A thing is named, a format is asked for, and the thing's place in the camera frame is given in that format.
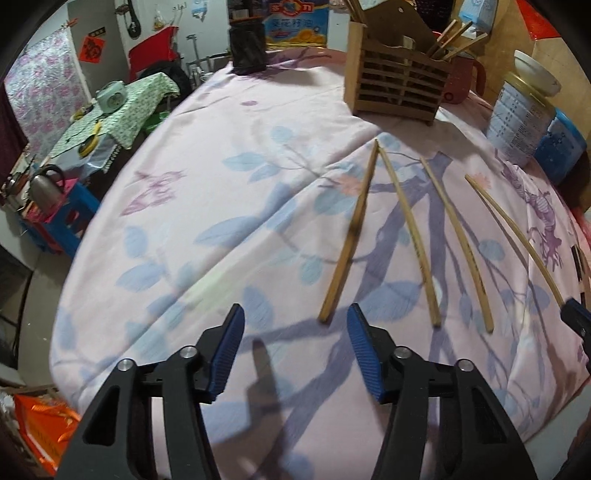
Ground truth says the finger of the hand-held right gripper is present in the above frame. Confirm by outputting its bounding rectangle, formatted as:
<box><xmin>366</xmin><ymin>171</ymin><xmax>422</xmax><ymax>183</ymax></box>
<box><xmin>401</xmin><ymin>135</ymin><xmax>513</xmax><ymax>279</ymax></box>
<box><xmin>560</xmin><ymin>298</ymin><xmax>591</xmax><ymax>352</ymax></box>

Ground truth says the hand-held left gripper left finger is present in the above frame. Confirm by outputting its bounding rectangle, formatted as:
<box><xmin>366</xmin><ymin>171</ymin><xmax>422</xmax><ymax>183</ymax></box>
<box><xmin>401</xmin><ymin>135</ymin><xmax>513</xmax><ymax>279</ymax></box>
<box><xmin>55</xmin><ymin>303</ymin><xmax>246</xmax><ymax>480</ymax></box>

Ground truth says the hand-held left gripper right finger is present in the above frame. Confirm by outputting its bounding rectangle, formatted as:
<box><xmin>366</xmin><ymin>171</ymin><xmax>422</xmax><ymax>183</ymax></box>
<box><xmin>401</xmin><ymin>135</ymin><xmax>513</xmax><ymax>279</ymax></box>
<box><xmin>346</xmin><ymin>302</ymin><xmax>539</xmax><ymax>480</ymax></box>

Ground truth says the wooden utensil holder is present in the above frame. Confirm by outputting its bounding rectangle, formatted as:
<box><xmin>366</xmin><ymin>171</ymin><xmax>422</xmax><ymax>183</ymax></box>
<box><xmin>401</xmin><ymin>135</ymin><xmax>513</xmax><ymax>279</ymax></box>
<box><xmin>344</xmin><ymin>0</ymin><xmax>456</xmax><ymax>126</ymax></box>

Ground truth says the pink floral tablecloth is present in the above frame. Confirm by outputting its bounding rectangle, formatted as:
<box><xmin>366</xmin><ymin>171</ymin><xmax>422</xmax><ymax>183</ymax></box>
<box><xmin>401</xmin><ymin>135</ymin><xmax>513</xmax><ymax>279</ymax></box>
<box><xmin>50</xmin><ymin>45</ymin><xmax>591</xmax><ymax>480</ymax></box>

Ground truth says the blue-lid canister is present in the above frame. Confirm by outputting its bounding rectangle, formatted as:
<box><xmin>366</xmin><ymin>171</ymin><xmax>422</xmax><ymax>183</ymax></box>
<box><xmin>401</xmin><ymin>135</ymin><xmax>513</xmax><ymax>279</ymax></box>
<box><xmin>533</xmin><ymin>108</ymin><xmax>588</xmax><ymax>186</ymax></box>

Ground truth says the gold-lid tin can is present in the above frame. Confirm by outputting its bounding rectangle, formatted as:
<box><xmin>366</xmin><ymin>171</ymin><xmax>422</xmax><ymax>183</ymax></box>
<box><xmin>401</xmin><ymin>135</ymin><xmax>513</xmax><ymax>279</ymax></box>
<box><xmin>485</xmin><ymin>71</ymin><xmax>557</xmax><ymax>167</ymax></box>

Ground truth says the orange foil packet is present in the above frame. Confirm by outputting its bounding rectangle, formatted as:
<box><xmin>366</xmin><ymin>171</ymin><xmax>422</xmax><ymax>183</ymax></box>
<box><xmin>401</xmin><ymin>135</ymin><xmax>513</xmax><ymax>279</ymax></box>
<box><xmin>13</xmin><ymin>394</ymin><xmax>82</xmax><ymax>477</ymax></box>

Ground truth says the blue plastic stool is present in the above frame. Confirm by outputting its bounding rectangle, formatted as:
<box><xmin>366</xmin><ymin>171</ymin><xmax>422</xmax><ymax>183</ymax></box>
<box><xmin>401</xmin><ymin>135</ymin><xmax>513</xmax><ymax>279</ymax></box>
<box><xmin>20</xmin><ymin>182</ymin><xmax>100</xmax><ymax>257</ymax></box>

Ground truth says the metal kettle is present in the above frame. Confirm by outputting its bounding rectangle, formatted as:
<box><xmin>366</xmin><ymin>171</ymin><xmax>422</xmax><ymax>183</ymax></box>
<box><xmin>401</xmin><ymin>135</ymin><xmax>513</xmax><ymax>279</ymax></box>
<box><xmin>30</xmin><ymin>164</ymin><xmax>66</xmax><ymax>211</ymax></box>

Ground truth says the white ceramic bowl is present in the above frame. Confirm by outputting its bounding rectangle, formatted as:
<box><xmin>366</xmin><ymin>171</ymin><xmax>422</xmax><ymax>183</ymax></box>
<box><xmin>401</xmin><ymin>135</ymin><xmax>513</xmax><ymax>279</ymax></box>
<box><xmin>513</xmin><ymin>49</ymin><xmax>562</xmax><ymax>98</ymax></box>

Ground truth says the green floral table cover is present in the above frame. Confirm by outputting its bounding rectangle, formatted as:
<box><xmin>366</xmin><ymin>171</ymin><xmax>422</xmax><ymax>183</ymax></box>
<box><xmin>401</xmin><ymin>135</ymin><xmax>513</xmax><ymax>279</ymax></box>
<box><xmin>48</xmin><ymin>72</ymin><xmax>181</xmax><ymax>161</ymax></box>

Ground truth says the red mug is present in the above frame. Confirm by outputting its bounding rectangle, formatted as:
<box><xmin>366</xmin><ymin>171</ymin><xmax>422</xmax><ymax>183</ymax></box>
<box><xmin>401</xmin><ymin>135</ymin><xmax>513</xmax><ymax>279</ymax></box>
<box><xmin>444</xmin><ymin>52</ymin><xmax>487</xmax><ymax>106</ymax></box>

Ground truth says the mint green appliance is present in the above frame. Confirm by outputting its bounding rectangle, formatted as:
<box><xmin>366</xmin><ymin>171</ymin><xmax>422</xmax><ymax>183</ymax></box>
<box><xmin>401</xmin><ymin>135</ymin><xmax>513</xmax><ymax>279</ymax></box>
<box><xmin>95</xmin><ymin>80</ymin><xmax>123</xmax><ymax>114</ymax></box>

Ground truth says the red paper decoration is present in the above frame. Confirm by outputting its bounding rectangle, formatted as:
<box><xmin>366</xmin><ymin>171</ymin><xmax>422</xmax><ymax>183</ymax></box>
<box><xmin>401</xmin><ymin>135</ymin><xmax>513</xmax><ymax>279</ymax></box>
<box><xmin>514</xmin><ymin>0</ymin><xmax>587</xmax><ymax>49</ymax></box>

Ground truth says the dark red curtain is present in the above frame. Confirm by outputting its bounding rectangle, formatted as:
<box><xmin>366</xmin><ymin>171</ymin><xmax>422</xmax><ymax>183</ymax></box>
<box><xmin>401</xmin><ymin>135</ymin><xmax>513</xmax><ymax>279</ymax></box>
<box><xmin>0</xmin><ymin>90</ymin><xmax>29</xmax><ymax>186</ymax></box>

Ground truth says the red cloth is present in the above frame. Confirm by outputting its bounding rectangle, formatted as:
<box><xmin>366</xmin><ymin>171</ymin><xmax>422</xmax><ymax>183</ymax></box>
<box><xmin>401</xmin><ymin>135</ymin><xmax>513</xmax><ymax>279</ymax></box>
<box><xmin>128</xmin><ymin>26</ymin><xmax>180</xmax><ymax>84</ymax></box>

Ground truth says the blue plastic bag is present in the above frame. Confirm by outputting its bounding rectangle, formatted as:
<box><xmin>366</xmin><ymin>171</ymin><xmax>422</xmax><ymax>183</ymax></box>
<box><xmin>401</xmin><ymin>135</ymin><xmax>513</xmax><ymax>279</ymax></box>
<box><xmin>461</xmin><ymin>0</ymin><xmax>498</xmax><ymax>34</ymax></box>

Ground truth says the pink floral curtain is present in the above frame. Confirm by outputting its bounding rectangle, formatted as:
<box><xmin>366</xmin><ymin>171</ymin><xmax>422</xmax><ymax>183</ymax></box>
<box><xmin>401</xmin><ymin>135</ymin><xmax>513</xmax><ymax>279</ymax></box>
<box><xmin>4</xmin><ymin>30</ymin><xmax>89</xmax><ymax>149</ymax></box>

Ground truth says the red paper door sign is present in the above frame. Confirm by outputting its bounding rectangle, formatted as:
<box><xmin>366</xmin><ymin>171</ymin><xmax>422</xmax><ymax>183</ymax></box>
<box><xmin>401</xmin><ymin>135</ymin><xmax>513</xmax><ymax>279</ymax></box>
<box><xmin>78</xmin><ymin>37</ymin><xmax>106</xmax><ymax>66</ymax></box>

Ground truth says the yellow cooking oil bottle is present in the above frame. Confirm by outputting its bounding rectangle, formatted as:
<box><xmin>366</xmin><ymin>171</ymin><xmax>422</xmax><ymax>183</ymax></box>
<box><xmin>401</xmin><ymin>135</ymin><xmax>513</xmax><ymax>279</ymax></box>
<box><xmin>265</xmin><ymin>0</ymin><xmax>330</xmax><ymax>49</ymax></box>

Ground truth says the black hanging item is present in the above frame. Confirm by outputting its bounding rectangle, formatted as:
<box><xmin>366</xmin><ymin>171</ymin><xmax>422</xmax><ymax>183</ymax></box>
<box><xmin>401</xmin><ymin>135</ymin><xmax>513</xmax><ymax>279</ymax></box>
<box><xmin>123</xmin><ymin>0</ymin><xmax>142</xmax><ymax>38</ymax></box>

